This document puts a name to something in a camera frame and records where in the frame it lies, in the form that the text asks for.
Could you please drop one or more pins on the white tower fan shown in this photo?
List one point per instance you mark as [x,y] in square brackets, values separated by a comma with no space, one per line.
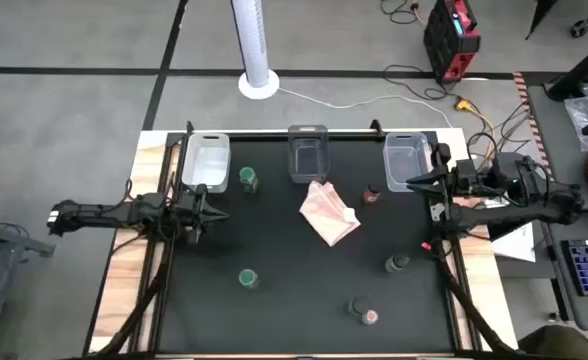
[254,45]

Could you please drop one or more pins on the red black power unit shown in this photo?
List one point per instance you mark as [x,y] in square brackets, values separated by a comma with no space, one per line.
[449,45]

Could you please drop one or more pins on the white plastic bin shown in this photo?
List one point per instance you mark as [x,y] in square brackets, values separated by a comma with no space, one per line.
[205,165]

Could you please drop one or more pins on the small red tag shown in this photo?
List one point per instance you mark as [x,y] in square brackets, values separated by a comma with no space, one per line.
[426,245]

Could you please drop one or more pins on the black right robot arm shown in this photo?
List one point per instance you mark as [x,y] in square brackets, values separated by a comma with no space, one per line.
[504,215]

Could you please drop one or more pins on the pink folded cloth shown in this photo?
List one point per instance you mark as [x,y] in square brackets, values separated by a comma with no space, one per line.
[326,215]

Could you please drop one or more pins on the striped hazard tape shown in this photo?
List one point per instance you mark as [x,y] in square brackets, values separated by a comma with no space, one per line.
[533,125]

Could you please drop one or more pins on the black table mat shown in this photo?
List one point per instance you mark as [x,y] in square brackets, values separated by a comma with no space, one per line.
[294,310]

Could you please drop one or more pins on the grey metal stand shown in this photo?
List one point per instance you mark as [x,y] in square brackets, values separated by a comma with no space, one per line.
[4,240]

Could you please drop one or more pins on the thin black desk leg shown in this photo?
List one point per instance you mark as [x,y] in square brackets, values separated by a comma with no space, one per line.
[541,15]

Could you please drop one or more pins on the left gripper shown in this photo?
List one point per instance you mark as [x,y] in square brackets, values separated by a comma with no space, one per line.
[191,210]

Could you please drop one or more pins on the person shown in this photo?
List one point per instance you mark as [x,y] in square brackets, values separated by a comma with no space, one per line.
[559,345]

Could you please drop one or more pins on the red spice bottle black cap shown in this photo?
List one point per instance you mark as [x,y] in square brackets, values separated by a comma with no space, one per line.
[372,194]

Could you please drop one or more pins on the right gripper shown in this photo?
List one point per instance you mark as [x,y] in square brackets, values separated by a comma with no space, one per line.
[459,175]

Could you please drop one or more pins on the white paper sheet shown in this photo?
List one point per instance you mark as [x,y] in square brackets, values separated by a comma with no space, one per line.
[516,247]

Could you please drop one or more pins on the clear plastic bin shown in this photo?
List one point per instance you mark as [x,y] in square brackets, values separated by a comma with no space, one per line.
[399,160]

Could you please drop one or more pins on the thick black desk leg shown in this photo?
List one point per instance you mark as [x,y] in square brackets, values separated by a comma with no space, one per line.
[584,65]

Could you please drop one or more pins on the grey metal bracket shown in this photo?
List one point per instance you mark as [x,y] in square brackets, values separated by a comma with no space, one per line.
[437,212]

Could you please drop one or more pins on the black aluminium table frame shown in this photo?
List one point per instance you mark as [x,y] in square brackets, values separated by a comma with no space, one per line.
[259,134]

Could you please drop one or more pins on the green lid herb jar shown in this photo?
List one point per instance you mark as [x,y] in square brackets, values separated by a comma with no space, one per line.
[248,278]
[248,177]

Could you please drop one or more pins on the smoky grey clear bin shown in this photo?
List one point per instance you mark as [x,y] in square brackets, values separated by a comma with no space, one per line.
[308,160]

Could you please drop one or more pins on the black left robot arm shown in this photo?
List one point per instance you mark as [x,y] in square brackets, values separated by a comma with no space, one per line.
[99,215]

